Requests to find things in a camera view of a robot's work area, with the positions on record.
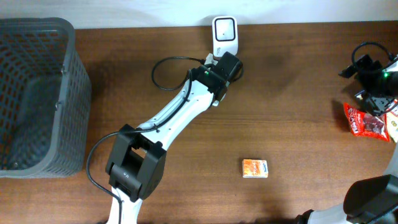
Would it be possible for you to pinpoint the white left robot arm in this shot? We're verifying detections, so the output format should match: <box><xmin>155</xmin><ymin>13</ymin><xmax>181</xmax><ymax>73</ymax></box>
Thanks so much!
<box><xmin>105</xmin><ymin>52</ymin><xmax>243</xmax><ymax>223</ymax></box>

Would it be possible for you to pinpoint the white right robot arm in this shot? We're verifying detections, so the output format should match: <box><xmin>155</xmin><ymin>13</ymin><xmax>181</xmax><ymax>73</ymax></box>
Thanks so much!
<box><xmin>294</xmin><ymin>68</ymin><xmax>397</xmax><ymax>224</ymax></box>

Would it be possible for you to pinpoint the orange tissue pack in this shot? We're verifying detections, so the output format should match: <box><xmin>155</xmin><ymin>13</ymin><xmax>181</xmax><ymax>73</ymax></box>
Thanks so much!
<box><xmin>242</xmin><ymin>159</ymin><xmax>269</xmax><ymax>179</ymax></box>

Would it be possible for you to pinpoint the grey plastic mesh basket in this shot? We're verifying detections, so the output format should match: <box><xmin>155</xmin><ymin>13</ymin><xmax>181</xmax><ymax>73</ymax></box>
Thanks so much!
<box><xmin>1</xmin><ymin>17</ymin><xmax>91</xmax><ymax>179</ymax></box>

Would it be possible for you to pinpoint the red snack bag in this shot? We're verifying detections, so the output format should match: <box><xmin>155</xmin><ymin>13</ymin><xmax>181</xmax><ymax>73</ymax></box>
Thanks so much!
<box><xmin>343</xmin><ymin>103</ymin><xmax>390</xmax><ymax>142</ymax></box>

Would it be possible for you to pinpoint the white barcode scanner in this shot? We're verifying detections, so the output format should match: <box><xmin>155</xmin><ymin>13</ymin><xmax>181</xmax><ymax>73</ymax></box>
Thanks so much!
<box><xmin>212</xmin><ymin>16</ymin><xmax>239</xmax><ymax>57</ymax></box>

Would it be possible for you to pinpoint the yellow snack bag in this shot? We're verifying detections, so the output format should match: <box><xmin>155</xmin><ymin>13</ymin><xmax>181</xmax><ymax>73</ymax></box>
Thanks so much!
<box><xmin>386</xmin><ymin>110</ymin><xmax>398</xmax><ymax>143</ymax></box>

